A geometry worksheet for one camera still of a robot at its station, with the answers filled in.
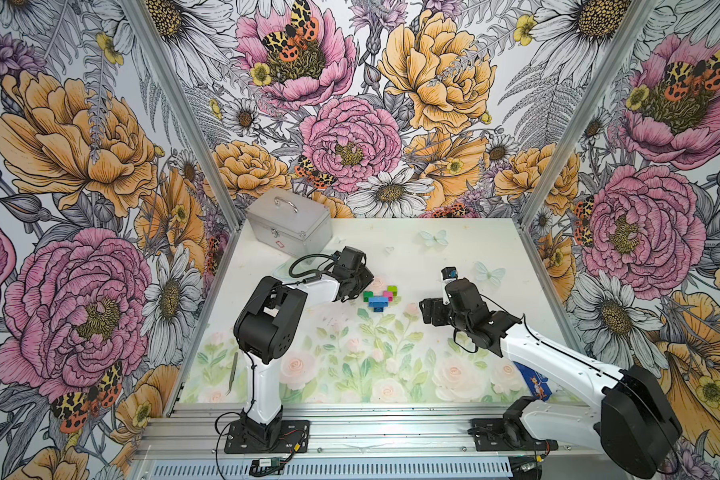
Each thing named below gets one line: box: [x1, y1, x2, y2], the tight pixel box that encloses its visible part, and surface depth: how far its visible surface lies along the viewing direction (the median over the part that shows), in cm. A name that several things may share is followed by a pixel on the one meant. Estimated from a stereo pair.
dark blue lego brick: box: [368, 297, 389, 307], surface depth 99 cm
